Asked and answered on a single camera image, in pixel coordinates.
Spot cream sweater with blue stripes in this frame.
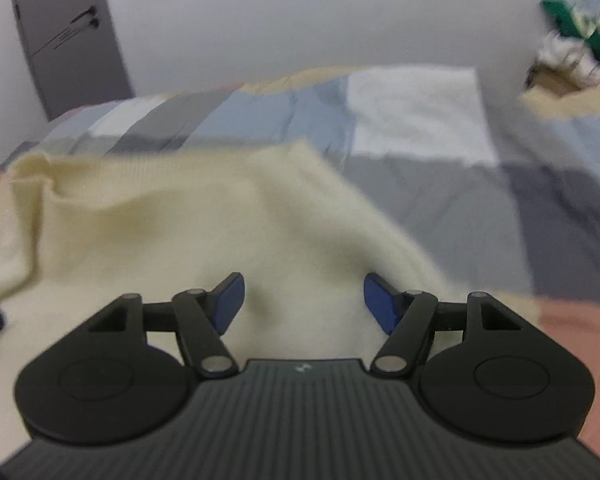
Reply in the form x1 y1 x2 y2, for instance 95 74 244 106
0 138 541 466

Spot pile of white clothes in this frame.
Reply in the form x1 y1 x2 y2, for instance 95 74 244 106
535 30 600 89

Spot patchwork bed quilt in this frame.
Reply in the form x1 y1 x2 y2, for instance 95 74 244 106
0 65 600 456

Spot grey door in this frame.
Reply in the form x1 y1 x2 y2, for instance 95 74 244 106
12 0 133 120

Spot green patterned cloth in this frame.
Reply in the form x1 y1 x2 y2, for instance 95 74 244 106
540 0 600 62

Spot black door handle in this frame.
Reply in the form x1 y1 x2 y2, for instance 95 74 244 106
70 6 100 29

